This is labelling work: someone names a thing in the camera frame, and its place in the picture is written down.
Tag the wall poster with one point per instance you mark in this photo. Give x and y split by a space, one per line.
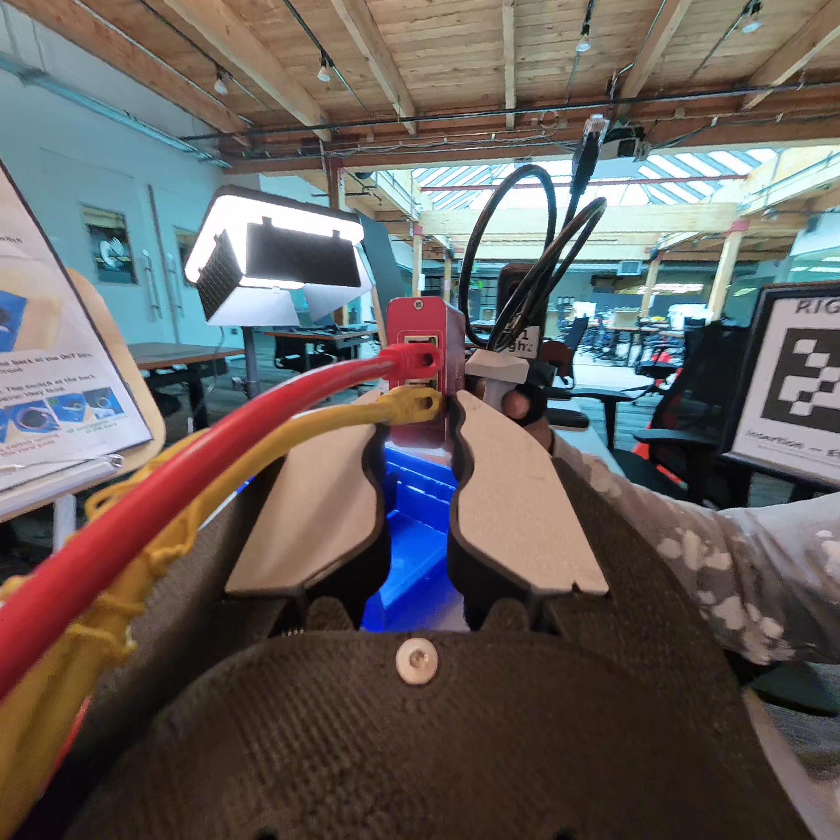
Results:
185 256
111 246

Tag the studio light panel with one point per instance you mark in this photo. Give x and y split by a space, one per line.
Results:
302 256

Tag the black office chair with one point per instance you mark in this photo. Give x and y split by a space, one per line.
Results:
590 397
682 426

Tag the person's right forearm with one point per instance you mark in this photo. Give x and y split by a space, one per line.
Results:
722 558

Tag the instruction sheet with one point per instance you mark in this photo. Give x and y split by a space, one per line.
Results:
52 328

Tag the wooden support post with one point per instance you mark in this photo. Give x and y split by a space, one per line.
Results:
724 275

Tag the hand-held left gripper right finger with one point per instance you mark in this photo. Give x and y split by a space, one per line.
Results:
518 512

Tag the black ceiling device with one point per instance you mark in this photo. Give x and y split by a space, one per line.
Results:
623 141

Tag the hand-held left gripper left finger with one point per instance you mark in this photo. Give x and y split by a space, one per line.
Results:
315 512

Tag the red network switch box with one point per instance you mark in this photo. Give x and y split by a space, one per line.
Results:
426 318

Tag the person's right hand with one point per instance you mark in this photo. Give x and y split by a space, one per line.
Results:
518 403

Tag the ceiling spot lamp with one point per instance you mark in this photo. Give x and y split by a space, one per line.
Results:
323 69
220 83
583 43

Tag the wooden sheet stand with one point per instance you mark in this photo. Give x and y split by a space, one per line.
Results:
123 358

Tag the blue plastic bin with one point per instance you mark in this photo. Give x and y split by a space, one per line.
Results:
407 564

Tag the wooden top desk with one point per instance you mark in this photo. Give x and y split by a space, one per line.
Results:
177 354

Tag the printed tag sign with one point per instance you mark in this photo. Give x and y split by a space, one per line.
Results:
774 420

